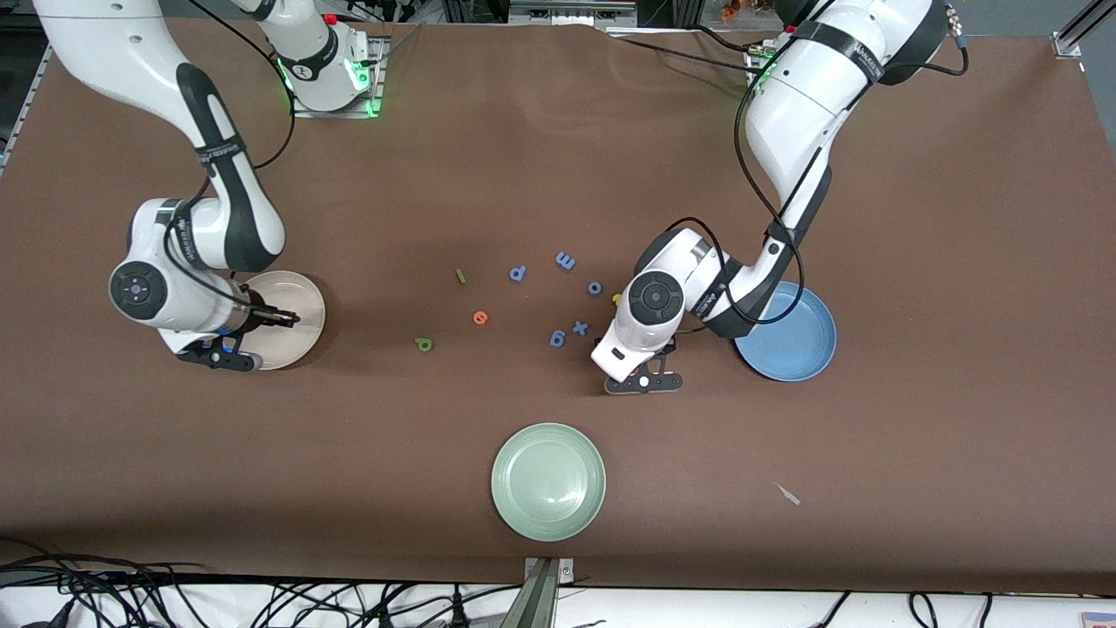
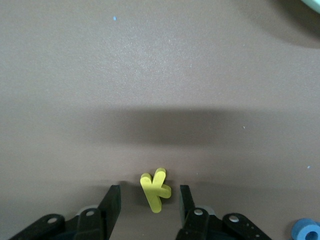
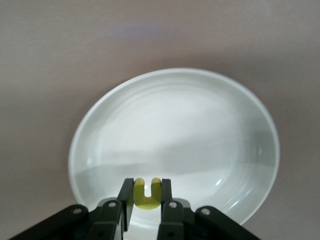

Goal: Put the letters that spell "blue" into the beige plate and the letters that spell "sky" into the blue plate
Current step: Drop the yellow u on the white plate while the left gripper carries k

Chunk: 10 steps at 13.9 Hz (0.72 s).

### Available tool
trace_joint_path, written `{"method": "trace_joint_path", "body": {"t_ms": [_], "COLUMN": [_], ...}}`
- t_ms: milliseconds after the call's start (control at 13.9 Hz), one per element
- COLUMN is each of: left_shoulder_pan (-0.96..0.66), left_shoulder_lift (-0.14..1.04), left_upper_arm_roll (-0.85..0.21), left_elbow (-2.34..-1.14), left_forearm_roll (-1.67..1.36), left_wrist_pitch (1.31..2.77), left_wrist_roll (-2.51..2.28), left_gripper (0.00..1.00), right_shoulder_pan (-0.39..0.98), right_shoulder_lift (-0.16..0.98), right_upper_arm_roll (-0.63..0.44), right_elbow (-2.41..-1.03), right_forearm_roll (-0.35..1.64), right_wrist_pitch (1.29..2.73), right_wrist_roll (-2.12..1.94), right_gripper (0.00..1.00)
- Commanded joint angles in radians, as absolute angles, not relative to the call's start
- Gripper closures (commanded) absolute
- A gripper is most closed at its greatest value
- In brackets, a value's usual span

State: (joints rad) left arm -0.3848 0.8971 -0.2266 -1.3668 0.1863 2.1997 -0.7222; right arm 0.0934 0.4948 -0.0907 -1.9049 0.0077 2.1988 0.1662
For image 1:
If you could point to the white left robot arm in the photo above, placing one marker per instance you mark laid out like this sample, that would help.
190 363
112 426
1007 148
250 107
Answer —
811 105

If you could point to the aluminium frame rail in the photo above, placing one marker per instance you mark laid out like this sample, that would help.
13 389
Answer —
1068 44
26 113

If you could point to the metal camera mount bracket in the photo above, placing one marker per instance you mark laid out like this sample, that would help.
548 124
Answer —
545 602

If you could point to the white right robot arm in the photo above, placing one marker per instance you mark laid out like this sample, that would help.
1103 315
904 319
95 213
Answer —
105 35

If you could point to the blue foam letter x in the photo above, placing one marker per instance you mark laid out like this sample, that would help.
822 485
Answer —
580 328

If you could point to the blue foam letter m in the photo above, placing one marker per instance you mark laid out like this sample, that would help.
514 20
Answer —
565 261

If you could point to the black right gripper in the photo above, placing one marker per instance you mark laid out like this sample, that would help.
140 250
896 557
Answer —
259 311

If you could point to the blue round plate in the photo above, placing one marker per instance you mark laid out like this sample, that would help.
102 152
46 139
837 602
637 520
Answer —
802 340

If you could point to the white tape scrap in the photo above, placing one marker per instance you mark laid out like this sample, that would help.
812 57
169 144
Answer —
789 495

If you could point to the orange brown object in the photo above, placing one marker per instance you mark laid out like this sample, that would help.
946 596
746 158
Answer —
745 7

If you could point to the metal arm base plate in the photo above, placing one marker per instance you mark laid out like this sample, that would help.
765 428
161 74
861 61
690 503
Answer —
336 113
754 59

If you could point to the pink blue card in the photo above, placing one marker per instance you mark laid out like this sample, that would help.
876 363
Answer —
1100 620

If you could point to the blue foam letter g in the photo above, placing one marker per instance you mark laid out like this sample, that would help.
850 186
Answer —
557 338

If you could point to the pale green round plate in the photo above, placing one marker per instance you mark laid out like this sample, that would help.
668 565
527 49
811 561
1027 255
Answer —
548 481

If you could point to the beige round plate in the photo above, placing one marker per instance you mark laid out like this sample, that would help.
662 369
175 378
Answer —
301 340

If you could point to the brown table cover sheet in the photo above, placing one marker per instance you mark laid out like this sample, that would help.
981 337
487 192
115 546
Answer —
610 157

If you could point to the grey equipment box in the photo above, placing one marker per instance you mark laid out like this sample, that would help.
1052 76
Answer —
567 10

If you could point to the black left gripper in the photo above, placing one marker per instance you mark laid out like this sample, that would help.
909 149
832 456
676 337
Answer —
669 348

